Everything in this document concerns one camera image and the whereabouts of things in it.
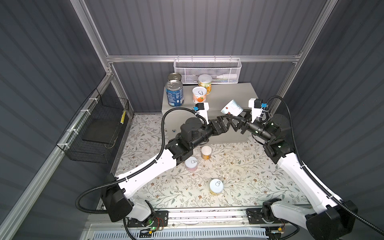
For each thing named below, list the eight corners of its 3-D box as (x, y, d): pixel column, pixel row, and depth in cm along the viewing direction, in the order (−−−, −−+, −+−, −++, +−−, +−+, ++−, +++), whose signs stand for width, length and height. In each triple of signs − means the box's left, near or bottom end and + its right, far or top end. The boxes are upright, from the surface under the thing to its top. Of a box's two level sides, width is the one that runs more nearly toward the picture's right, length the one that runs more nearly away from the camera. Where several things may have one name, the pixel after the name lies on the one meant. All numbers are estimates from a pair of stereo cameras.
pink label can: (185, 172, 91) (184, 167, 86) (186, 161, 96) (185, 156, 90) (197, 172, 91) (197, 167, 86) (197, 161, 96) (197, 156, 90)
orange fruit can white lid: (201, 159, 97) (201, 154, 91) (201, 151, 100) (201, 145, 95) (211, 159, 97) (212, 154, 91) (210, 151, 100) (211, 145, 95)
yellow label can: (210, 195, 82) (210, 192, 78) (209, 182, 87) (209, 178, 82) (222, 195, 82) (224, 192, 77) (221, 182, 87) (222, 178, 82)
